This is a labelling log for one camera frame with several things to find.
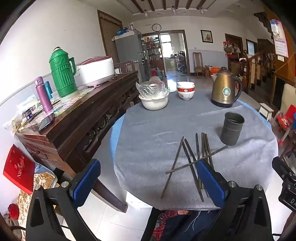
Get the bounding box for purple water bottle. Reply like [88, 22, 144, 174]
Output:
[34, 76, 54, 114]

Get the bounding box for teal water bottle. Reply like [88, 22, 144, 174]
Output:
[44, 81, 54, 100]

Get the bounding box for white plastic basin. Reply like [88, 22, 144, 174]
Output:
[139, 94, 169, 111]

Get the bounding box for patterned sideboard mat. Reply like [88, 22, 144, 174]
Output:
[52, 87, 94, 116]

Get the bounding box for white pink rice cooker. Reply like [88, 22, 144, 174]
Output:
[76, 56, 115, 88]

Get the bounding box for grey refrigerator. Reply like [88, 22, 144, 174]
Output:
[112, 30, 149, 82]

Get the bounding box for red gift box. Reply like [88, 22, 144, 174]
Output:
[3, 144, 36, 194]

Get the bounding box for gold electric kettle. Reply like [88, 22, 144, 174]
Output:
[210, 67, 242, 108]

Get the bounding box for white small stool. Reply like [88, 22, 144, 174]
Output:
[258, 103, 275, 122]

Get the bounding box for clear plastic bag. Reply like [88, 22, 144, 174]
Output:
[136, 81, 170, 98]

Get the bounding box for blue table cover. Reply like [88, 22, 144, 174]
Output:
[109, 98, 273, 186]

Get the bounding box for carved wooden sideboard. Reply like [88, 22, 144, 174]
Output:
[15, 71, 139, 214]

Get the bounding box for dark metal utensil holder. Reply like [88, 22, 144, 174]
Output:
[220, 112, 245, 146]

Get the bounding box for wooden dining chair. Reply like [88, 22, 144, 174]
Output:
[193, 52, 208, 77]

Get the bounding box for gold patterned tray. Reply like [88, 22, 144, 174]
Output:
[17, 173, 57, 224]

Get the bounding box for orange cardboard boxes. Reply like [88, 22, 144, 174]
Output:
[209, 67, 224, 78]

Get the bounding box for green thermos flask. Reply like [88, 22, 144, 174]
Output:
[49, 47, 75, 98]

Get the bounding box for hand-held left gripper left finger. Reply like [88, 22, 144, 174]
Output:
[25, 159, 101, 241]

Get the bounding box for beige armchair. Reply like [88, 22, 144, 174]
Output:
[279, 83, 296, 116]

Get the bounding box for wooden stair railing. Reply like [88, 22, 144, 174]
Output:
[240, 45, 276, 99]

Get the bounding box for bunch of metal chopsticks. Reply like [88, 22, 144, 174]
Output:
[161, 133, 229, 202]

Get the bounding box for kitchen shelf with bottles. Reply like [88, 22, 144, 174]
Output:
[142, 35, 163, 61]

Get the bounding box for black smartphone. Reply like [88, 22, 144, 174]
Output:
[38, 113, 55, 133]

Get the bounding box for framed wall picture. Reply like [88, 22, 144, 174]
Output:
[200, 30, 213, 43]

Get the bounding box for grey tablecloth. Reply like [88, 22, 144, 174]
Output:
[114, 93, 279, 211]

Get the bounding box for dark blue patterned clothing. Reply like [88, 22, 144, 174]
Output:
[151, 208, 221, 241]

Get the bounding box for dark wooden door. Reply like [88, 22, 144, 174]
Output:
[225, 34, 244, 70]

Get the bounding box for wall calendar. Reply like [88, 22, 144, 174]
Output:
[269, 20, 289, 58]

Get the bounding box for brown wooden door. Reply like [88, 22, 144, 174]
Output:
[97, 10, 123, 65]

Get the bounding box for red plastic chair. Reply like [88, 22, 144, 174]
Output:
[276, 104, 296, 147]

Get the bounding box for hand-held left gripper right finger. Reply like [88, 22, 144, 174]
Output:
[196, 159, 274, 241]

